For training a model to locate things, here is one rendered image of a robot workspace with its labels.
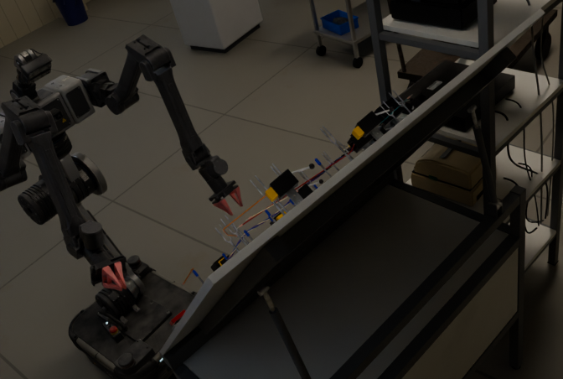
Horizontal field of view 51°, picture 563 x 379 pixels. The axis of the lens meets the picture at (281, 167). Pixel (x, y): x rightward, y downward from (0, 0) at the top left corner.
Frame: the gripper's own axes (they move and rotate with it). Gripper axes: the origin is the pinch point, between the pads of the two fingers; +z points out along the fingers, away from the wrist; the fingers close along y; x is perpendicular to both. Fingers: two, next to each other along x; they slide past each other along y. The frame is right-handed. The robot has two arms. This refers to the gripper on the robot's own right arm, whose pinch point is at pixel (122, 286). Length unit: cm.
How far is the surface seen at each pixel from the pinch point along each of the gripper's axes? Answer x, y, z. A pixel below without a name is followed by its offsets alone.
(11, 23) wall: 121, 173, -675
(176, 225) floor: 115, 113, -163
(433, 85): -29, 144, -13
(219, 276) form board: -40, -4, 51
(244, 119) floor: 88, 214, -229
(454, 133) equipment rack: -19, 131, 10
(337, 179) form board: -50, 26, 48
